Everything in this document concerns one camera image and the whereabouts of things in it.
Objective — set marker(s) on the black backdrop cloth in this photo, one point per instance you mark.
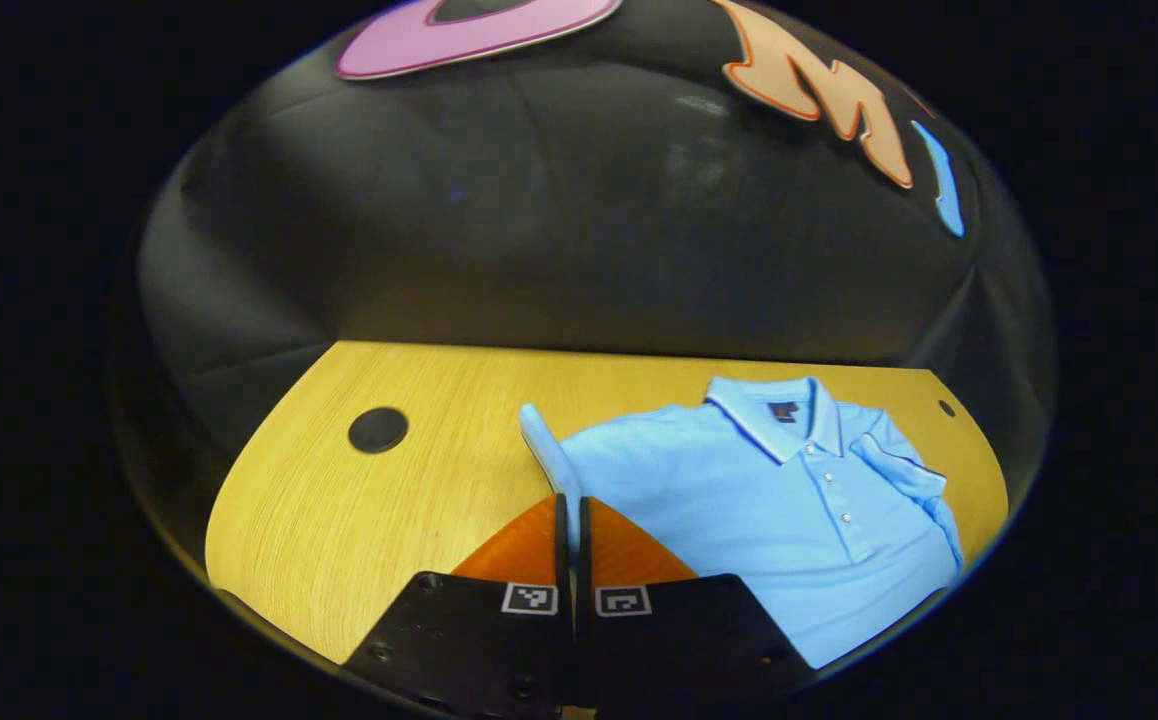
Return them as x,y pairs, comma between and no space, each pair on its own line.
539,220

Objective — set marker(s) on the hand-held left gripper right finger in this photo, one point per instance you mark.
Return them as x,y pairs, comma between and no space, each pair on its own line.
679,640

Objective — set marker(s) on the light blue polo T-shirt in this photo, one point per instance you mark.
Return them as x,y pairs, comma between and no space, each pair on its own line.
739,500

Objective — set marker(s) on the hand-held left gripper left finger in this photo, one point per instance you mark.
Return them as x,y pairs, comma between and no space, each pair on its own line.
479,640

